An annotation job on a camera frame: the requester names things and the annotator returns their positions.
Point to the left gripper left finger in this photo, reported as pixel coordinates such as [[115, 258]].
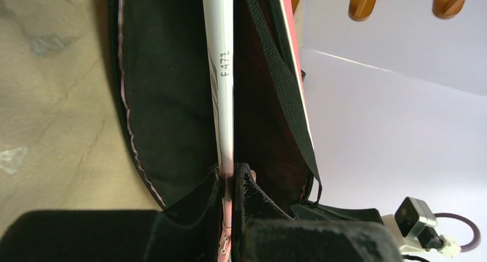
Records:
[[186, 231]]

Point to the pink racket cover bag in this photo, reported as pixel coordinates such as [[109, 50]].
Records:
[[162, 87]]

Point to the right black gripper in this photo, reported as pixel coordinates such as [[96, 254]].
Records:
[[312, 211]]

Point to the pink badminton racket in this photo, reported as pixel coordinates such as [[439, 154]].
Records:
[[219, 21]]

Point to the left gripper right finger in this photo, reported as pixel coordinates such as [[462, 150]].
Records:
[[263, 232]]

